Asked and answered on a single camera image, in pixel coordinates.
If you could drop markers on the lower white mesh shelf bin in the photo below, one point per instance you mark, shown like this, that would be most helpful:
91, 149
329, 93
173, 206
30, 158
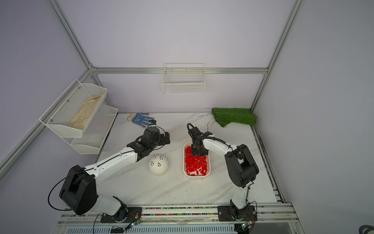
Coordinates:
96, 133

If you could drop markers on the green artificial grass mat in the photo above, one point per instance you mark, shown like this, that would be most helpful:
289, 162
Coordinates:
226, 116

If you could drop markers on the white dome with screws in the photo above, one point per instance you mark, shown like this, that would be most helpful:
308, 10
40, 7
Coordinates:
158, 165

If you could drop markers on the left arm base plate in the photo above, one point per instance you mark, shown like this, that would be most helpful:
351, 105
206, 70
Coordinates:
128, 215

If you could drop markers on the upper white mesh shelf bin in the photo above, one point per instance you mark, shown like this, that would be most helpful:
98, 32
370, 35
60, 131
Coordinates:
61, 112

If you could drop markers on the white wire wall basket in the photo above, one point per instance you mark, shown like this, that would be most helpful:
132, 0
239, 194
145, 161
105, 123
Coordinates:
184, 78

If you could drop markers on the white mesh shelf bin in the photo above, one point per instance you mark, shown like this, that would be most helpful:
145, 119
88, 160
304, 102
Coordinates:
96, 133
61, 112

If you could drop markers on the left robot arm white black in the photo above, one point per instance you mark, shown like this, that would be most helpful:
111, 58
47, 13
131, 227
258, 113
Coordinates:
79, 190

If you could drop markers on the white tray of red sleeves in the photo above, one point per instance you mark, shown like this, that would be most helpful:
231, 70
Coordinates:
193, 166

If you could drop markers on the blue dotted work glove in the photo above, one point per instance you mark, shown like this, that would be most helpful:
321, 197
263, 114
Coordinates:
141, 119

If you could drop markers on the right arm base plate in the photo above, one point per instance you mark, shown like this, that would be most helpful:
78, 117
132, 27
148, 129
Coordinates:
232, 213

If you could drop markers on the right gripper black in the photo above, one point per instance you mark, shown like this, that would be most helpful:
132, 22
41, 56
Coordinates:
194, 151

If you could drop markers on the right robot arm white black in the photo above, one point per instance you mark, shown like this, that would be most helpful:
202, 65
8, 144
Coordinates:
241, 166

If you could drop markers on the beige cloth in bin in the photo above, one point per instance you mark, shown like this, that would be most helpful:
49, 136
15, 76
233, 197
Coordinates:
82, 117

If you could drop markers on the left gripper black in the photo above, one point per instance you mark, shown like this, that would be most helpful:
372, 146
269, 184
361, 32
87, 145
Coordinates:
163, 142

